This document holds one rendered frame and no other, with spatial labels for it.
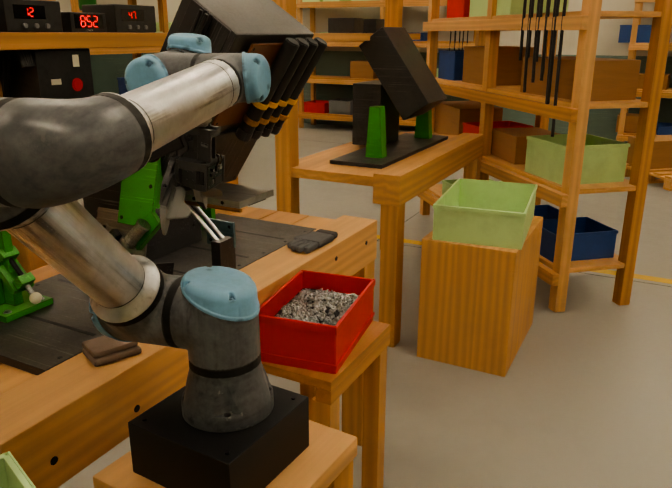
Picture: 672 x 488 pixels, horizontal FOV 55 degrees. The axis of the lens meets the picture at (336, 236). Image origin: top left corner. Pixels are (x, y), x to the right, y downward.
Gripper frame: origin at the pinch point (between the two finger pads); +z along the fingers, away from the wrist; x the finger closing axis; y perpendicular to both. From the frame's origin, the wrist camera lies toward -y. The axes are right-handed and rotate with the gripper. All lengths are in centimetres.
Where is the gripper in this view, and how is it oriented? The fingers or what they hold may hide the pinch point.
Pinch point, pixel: (182, 221)
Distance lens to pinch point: 128.7
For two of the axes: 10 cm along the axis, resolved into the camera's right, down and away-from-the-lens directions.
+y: 9.4, 2.0, -2.7
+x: 3.2, -3.6, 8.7
